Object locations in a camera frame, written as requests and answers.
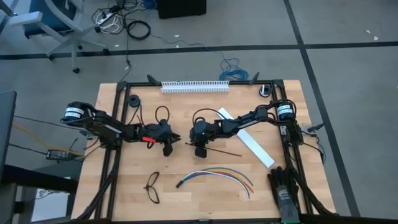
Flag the black power adapter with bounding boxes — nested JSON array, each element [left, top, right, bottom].
[[45, 149, 71, 162]]

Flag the white power strip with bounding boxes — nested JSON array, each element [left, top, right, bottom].
[[96, 7, 121, 26]]

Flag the white cable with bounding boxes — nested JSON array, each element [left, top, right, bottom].
[[182, 170, 251, 200], [98, 12, 122, 34]]

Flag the white duct cover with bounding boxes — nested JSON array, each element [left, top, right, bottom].
[[216, 107, 276, 169]]

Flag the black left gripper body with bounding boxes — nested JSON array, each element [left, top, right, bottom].
[[144, 123, 175, 147]]

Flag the black aluminium table frame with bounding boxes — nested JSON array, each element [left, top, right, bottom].
[[93, 71, 315, 224]]

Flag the black grey work glove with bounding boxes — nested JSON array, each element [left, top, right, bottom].
[[267, 166, 301, 223]]

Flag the long black loose cable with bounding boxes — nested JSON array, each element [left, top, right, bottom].
[[119, 0, 133, 83]]

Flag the black box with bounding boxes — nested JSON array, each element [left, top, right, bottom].
[[155, 0, 208, 19]]

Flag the black side table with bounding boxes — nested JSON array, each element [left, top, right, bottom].
[[0, 164, 79, 224]]

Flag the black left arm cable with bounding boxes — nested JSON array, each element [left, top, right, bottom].
[[129, 105, 171, 127]]

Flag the black coiled cable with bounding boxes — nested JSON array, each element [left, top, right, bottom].
[[126, 20, 152, 40]]

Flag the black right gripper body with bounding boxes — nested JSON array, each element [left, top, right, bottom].
[[190, 119, 220, 147]]

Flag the white slotted cable duct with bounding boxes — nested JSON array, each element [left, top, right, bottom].
[[160, 80, 230, 93]]

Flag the thin yellow cable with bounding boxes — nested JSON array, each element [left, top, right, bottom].
[[12, 124, 85, 156]]

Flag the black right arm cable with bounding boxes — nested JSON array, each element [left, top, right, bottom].
[[192, 108, 229, 125]]

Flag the dark grey panel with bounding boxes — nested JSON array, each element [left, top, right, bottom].
[[0, 90, 18, 183]]

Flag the blue network cable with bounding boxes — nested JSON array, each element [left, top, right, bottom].
[[150, 33, 249, 82]]

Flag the grey office chair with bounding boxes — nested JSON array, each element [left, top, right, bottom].
[[8, 0, 109, 75]]

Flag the black braided cable sleeve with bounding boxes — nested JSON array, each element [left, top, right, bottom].
[[76, 146, 122, 222], [287, 167, 338, 217]]

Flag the black tape roll white core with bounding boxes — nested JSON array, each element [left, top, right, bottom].
[[259, 84, 273, 98]]

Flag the white loose cable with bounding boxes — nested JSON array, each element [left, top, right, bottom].
[[98, 12, 122, 34]]

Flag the green cable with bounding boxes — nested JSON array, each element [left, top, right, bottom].
[[198, 167, 255, 187]]

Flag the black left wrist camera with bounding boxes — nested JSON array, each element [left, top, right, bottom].
[[162, 142, 174, 157]]

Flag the dark tape roll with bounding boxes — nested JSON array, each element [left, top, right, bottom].
[[127, 95, 141, 108]]

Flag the black frame eyeglasses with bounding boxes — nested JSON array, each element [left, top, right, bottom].
[[142, 170, 161, 205]]

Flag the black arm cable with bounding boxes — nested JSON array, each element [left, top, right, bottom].
[[192, 108, 229, 125], [129, 105, 171, 127]]

